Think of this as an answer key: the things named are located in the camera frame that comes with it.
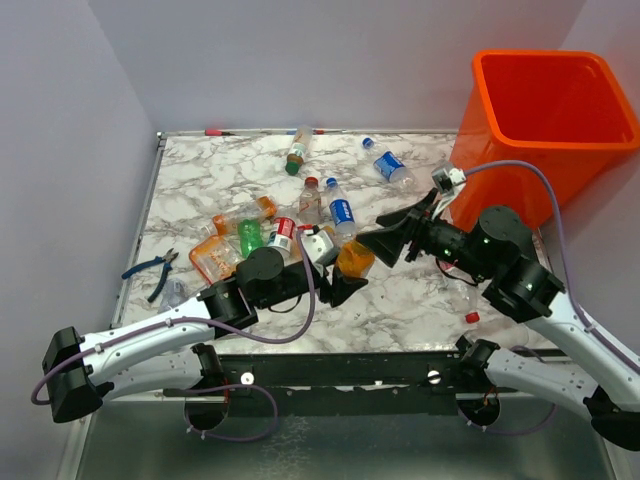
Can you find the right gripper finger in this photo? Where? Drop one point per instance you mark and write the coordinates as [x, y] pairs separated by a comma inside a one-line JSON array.
[[387, 243], [421, 207]]

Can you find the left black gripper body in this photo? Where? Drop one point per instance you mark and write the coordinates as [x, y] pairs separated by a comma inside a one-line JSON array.
[[323, 285]]

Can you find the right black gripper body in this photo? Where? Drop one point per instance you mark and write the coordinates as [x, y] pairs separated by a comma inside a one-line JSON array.
[[442, 241]]

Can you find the orange juice bottle front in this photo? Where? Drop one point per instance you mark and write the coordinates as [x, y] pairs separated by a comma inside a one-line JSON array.
[[355, 260]]

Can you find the blue Pepsi bottle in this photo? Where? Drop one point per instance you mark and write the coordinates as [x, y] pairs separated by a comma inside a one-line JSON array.
[[340, 209]]

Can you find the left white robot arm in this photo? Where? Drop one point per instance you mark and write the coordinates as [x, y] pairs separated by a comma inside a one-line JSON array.
[[80, 371]]

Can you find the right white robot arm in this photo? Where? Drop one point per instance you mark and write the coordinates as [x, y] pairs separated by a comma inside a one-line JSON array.
[[499, 250]]

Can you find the orange plastic bin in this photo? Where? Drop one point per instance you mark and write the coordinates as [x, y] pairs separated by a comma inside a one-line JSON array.
[[563, 112]]

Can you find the far blue label bottle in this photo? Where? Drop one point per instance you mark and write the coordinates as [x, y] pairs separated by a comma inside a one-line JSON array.
[[388, 165]]

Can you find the red label clear bottle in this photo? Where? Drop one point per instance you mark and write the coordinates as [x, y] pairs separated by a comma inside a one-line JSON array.
[[281, 235]]

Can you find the red cap clear bottle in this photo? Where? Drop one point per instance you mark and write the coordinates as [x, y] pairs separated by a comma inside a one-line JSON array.
[[310, 205]]

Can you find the green plastic bottle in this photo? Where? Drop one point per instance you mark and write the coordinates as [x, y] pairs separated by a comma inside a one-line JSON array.
[[250, 236]]

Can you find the blue red pen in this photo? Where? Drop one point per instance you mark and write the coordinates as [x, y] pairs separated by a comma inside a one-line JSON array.
[[320, 132]]

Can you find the green cap tea bottle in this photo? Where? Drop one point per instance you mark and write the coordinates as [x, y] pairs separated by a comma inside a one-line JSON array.
[[298, 150]]

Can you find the large orange label bottle left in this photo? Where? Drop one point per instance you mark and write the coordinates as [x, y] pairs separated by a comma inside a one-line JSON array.
[[215, 258]]

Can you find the orange label crushed bottle left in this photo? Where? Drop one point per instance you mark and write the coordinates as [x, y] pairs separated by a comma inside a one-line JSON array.
[[260, 209]]

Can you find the red marker pen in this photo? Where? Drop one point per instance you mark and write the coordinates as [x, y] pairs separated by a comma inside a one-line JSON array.
[[217, 133]]

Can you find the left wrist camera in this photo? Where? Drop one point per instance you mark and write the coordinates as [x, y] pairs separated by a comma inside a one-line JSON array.
[[320, 245]]

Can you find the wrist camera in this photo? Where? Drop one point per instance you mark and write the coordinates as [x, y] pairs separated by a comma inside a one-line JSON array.
[[449, 181], [320, 245]]

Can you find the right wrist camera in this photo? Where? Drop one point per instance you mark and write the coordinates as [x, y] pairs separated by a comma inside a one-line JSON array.
[[449, 181]]

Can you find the black base frame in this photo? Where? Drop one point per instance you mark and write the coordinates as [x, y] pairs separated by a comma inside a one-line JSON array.
[[351, 384]]

